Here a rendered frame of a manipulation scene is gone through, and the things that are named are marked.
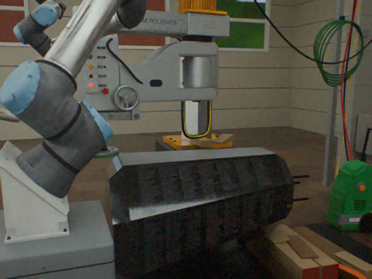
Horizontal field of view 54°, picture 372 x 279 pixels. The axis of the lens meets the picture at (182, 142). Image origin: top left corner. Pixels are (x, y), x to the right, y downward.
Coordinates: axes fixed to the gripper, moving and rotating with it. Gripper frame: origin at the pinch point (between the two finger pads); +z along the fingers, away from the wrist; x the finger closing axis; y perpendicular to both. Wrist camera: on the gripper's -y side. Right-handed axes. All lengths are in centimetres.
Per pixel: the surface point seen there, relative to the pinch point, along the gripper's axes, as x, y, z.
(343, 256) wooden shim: -38, 227, -51
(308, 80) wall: 35, 520, 574
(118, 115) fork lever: -37, 58, -12
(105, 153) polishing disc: -56, 60, -25
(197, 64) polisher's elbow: 10, 89, 11
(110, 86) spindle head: -22, 45, -12
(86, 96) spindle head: -33, 36, -18
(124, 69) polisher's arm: -12, 48, -6
